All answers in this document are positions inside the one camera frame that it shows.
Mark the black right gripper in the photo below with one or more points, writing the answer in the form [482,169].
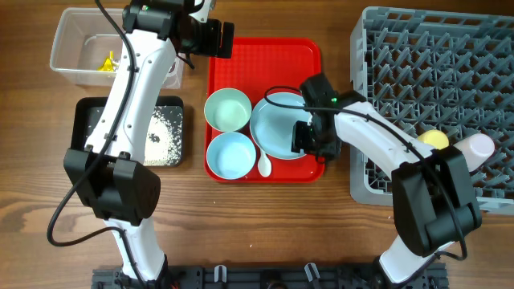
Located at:
[299,141]

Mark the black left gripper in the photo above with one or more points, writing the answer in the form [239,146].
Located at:
[209,47]

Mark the light blue plate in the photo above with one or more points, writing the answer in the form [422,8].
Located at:
[272,129]

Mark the white plastic spoon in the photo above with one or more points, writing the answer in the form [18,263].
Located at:
[264,164]

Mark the mint green bowl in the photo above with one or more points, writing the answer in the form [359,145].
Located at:
[228,110]

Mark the yellow foil wrapper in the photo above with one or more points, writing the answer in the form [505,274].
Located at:
[110,64]

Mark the light blue bowl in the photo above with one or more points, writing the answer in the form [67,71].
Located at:
[231,155]

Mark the white rice pile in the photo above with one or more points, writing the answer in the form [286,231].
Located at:
[163,146]

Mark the yellow plastic cup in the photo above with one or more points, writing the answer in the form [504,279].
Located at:
[435,138]

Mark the pink plastic cup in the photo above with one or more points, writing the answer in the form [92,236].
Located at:
[476,149]

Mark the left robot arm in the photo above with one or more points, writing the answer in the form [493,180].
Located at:
[108,173]

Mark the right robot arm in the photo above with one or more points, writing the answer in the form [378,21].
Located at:
[434,202]

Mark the black waste tray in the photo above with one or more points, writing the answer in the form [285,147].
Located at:
[89,110]

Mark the grey dishwasher rack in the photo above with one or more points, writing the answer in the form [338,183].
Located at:
[453,72]

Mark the red serving tray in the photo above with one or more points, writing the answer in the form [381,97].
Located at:
[256,65]

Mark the clear plastic bin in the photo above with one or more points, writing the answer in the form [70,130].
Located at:
[83,40]

